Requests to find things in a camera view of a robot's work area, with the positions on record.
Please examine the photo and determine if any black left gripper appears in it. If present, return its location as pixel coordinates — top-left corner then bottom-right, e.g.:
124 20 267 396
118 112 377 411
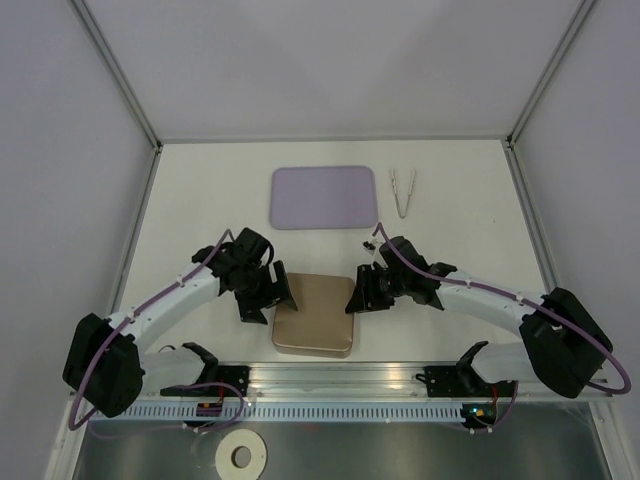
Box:
232 261 296 326

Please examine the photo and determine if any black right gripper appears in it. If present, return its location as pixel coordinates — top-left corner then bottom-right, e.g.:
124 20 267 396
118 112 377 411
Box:
346 264 408 313

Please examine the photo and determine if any gold tin lid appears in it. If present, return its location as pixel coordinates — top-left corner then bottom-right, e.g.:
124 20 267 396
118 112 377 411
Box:
271 273 355 359

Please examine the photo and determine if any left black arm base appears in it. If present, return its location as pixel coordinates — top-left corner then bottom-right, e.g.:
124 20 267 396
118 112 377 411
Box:
160 366 250 418

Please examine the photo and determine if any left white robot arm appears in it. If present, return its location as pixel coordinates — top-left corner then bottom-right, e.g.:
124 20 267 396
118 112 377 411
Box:
62 228 297 418

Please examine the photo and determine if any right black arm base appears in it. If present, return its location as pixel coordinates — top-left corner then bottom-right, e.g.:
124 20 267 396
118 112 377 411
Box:
414 365 515 399

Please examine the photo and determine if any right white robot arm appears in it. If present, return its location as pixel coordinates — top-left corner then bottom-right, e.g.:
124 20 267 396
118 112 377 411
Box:
345 236 613 399

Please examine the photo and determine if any lilac plastic tray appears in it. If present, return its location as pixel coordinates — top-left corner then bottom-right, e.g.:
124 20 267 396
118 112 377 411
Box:
269 165 379 231

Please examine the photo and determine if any white tape roll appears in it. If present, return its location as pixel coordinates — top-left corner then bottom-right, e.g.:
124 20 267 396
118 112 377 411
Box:
215 429 267 480

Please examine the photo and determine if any aluminium front rail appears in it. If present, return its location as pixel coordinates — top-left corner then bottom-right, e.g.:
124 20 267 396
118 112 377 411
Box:
67 357 615 403

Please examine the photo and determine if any aluminium rail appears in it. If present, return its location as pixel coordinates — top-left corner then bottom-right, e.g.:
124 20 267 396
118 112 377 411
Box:
501 140 561 291
67 357 615 403

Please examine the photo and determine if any white slotted cable duct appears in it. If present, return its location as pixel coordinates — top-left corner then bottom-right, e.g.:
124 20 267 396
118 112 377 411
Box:
116 400 464 423

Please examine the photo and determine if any right side aluminium rail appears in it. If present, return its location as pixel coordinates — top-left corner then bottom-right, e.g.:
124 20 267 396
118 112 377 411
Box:
501 140 561 291

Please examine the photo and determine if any left aluminium frame post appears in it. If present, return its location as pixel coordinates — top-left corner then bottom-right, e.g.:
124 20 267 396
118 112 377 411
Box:
68 0 162 152

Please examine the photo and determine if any aluminium frame post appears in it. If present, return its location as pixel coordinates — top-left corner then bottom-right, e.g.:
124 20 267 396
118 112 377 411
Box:
503 0 599 149
68 0 162 152

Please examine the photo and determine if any right aluminium frame post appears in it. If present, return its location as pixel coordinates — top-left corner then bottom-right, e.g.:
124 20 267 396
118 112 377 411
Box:
503 0 599 149

